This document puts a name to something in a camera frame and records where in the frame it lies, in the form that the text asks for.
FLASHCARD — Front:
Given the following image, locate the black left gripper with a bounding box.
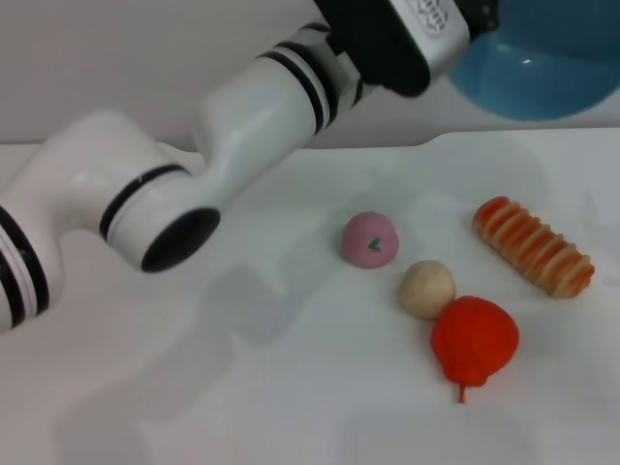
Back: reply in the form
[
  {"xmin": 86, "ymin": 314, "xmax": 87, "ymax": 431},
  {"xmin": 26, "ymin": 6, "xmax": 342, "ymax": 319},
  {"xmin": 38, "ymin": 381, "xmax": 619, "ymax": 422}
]
[{"xmin": 454, "ymin": 0, "xmax": 501, "ymax": 38}]

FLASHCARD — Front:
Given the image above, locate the blue bowl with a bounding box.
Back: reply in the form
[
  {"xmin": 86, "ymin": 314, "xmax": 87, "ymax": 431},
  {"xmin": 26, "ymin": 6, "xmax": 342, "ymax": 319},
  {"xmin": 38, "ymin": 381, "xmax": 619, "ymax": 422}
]
[{"xmin": 445, "ymin": 0, "xmax": 620, "ymax": 123}]

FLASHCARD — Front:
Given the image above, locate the beige egg yolk pastry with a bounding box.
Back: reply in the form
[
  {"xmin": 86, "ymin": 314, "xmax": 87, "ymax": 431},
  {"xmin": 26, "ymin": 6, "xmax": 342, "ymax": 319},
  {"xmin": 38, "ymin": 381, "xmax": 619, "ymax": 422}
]
[{"xmin": 396, "ymin": 259, "xmax": 457, "ymax": 321}]

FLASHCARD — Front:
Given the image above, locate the pink peach-shaped pastry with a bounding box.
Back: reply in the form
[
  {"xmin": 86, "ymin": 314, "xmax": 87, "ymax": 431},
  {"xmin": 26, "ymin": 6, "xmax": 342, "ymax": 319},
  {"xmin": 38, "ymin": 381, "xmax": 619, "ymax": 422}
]
[{"xmin": 339, "ymin": 210, "xmax": 402, "ymax": 270}]

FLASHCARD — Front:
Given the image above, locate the striped orange bread roll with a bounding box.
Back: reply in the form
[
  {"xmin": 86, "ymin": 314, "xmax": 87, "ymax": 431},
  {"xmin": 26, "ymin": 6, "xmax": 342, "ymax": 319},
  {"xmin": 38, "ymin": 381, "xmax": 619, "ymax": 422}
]
[{"xmin": 471, "ymin": 195, "xmax": 597, "ymax": 300}]

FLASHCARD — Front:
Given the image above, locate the red pear-shaped toy fruit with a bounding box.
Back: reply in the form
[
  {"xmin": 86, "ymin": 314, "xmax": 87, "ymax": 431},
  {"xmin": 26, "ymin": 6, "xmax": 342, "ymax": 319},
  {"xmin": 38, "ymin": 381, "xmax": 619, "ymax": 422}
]
[{"xmin": 429, "ymin": 295, "xmax": 521, "ymax": 406}]

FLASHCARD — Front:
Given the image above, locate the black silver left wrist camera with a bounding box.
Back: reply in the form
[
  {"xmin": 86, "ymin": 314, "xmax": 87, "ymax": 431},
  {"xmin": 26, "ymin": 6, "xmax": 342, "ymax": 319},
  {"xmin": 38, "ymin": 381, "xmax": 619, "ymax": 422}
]
[{"xmin": 314, "ymin": 0, "xmax": 472, "ymax": 99}]

